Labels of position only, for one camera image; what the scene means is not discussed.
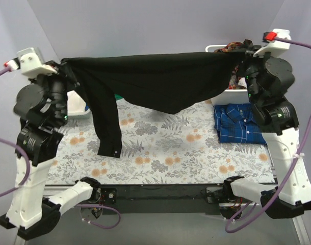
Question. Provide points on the floral table cloth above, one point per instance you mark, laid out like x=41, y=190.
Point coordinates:
x=158, y=148

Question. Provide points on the black long sleeve shirt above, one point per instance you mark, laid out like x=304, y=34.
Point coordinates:
x=166, y=83

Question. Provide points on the aluminium frame rail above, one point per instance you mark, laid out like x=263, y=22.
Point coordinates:
x=171, y=228

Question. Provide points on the light grey laundry basket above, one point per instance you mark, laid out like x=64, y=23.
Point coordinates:
x=78, y=110

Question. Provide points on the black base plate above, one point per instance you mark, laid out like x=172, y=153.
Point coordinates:
x=166, y=198

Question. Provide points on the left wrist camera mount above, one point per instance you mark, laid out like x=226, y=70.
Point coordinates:
x=31, y=63

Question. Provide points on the green t-shirt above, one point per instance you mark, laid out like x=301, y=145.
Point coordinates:
x=118, y=97

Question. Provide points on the red plaid shirt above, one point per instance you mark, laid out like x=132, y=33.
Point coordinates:
x=234, y=73

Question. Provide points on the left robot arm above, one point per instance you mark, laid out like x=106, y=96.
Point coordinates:
x=30, y=212

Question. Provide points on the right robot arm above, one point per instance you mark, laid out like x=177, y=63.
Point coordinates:
x=279, y=125

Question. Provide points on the blue plaid folded shirt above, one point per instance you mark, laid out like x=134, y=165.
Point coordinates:
x=235, y=123

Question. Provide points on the white garment in bin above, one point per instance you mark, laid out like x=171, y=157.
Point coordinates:
x=241, y=84

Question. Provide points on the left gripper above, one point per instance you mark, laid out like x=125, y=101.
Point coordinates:
x=64, y=72

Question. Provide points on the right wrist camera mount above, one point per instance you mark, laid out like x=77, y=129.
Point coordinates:
x=272, y=46

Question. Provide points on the white plastic bin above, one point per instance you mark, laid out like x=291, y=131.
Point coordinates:
x=230, y=96

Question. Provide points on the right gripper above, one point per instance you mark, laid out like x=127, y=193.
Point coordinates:
x=249, y=54

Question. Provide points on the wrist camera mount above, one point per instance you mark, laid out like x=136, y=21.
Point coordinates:
x=31, y=63
x=272, y=46

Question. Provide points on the white folded garment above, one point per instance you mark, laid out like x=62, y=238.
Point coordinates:
x=73, y=97

